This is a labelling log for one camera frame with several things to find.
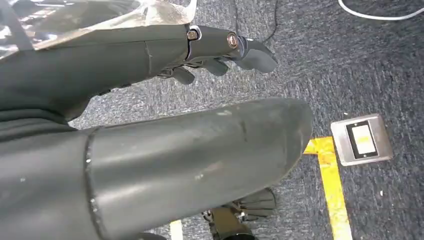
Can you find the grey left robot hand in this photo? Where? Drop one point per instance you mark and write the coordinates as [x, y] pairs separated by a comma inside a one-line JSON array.
[[198, 152]]

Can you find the steel floor socket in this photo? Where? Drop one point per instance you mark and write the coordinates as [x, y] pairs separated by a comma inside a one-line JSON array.
[[362, 139]]

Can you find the white floor tape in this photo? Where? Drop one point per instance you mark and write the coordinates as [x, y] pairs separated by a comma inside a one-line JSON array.
[[176, 231]]

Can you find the ribbed grey left robot arm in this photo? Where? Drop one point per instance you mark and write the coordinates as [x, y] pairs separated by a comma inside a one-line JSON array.
[[20, 125]]

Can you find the clear plastic film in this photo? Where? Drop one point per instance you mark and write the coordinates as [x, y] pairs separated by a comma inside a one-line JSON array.
[[99, 13]]

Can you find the yellow floor tape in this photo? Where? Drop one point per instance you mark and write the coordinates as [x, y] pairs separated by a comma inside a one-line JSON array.
[[333, 185]]

